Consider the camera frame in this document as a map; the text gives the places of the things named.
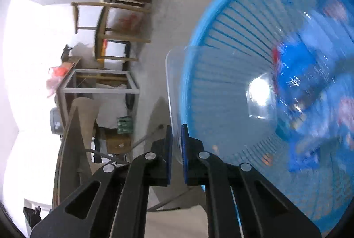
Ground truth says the tiled pattern table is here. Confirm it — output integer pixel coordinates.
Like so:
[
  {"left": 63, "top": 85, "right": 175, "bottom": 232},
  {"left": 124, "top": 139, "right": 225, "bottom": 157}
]
[{"left": 52, "top": 98, "right": 100, "bottom": 209}]

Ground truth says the white sack red print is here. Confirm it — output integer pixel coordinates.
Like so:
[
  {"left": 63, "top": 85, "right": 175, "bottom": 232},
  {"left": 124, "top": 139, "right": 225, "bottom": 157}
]
[{"left": 111, "top": 10, "right": 147, "bottom": 34}]

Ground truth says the brown cardboard box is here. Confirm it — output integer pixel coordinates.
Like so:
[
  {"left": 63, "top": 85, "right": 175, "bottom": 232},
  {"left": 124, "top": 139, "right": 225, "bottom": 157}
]
[{"left": 105, "top": 130, "right": 130, "bottom": 154}]

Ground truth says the wooden chair black seat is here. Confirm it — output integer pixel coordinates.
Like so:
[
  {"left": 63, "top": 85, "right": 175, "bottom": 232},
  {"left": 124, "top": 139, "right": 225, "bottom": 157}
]
[{"left": 72, "top": 1, "right": 152, "bottom": 61}]

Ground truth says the pink plastic bag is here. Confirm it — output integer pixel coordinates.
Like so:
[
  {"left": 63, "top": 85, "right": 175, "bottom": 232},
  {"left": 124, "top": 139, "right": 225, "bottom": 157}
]
[{"left": 46, "top": 65, "right": 71, "bottom": 97}]

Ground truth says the long wooden side table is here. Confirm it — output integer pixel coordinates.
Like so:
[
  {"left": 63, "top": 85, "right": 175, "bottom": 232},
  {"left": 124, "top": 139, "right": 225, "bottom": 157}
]
[{"left": 54, "top": 57, "right": 140, "bottom": 130}]

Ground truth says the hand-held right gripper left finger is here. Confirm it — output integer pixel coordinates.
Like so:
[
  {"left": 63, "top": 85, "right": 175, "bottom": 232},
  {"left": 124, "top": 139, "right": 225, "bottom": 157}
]
[{"left": 30, "top": 124, "right": 174, "bottom": 238}]

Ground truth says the plain white sack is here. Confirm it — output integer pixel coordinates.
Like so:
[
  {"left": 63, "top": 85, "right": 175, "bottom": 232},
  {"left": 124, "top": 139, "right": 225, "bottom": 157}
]
[{"left": 95, "top": 83, "right": 130, "bottom": 128}]

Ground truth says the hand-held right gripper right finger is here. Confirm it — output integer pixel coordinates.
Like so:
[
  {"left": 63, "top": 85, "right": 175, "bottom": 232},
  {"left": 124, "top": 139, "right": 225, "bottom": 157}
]
[{"left": 180, "top": 123, "right": 322, "bottom": 238}]

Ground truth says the clear plastic container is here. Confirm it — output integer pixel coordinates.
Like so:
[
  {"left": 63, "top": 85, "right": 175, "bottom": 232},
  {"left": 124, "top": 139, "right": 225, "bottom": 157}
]
[{"left": 165, "top": 46, "right": 278, "bottom": 166}]

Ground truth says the grey rice cooker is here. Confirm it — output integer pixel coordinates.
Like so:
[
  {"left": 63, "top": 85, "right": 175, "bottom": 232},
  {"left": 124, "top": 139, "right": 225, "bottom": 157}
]
[{"left": 50, "top": 108, "right": 65, "bottom": 135}]

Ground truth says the blue plastic wastebasket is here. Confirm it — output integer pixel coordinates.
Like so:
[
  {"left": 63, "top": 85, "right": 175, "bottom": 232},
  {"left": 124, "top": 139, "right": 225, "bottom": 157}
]
[{"left": 179, "top": 0, "right": 354, "bottom": 238}]

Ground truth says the blue plastic wrapper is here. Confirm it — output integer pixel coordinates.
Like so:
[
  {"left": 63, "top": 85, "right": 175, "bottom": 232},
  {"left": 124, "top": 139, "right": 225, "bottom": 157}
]
[{"left": 288, "top": 72, "right": 354, "bottom": 172}]

